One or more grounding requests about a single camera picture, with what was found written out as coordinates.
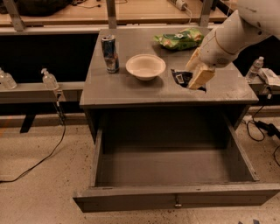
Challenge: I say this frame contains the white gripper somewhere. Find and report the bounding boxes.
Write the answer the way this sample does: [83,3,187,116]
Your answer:
[185,29,240,90]

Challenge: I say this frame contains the dark blue rxbar wrapper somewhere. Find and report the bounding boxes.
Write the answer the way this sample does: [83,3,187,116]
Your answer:
[171,69,193,88]

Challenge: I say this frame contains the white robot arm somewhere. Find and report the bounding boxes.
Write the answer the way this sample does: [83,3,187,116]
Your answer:
[185,0,280,89]

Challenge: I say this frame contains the grey cabinet with counter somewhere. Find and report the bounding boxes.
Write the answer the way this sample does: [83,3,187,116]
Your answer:
[80,26,258,136]

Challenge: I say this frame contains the open grey top drawer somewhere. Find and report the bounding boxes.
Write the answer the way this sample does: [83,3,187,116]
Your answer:
[73,116,279,213]

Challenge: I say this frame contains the small metal drawer knob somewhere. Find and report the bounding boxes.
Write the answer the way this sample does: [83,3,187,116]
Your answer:
[174,196,182,208]

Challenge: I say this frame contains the green chip bag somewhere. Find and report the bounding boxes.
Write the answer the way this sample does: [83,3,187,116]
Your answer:
[154,28,204,51]

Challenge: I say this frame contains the white paper bowl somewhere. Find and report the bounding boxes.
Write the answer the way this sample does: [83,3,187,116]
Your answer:
[126,54,166,81]

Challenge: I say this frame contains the clear plastic water bottle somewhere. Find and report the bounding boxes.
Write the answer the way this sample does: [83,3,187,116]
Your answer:
[245,56,264,83]

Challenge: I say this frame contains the white paper box right shelf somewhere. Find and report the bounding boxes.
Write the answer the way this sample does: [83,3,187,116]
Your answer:
[259,68,280,87]

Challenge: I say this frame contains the blue silver drink can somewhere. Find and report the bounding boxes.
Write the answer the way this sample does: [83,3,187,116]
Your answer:
[101,35,119,74]

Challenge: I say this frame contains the wooden table behind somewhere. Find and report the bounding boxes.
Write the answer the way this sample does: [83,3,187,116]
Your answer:
[0,0,228,28]

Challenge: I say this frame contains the grey low shelf left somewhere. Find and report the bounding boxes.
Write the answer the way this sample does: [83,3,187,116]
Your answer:
[0,81,84,104]

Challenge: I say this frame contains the clear pump sanitizer bottle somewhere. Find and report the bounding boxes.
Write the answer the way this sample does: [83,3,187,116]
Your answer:
[41,68,59,90]

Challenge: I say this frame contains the black bag on table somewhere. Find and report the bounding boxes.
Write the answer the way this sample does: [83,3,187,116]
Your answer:
[0,0,73,18]

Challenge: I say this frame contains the clear bottle at left edge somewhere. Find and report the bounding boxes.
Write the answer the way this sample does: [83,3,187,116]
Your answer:
[0,67,17,89]

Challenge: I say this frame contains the black cables on right floor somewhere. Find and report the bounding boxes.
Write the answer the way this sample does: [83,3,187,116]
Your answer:
[246,104,280,168]

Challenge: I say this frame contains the black floor cable left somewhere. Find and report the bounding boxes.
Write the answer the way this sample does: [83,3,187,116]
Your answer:
[0,93,67,184]

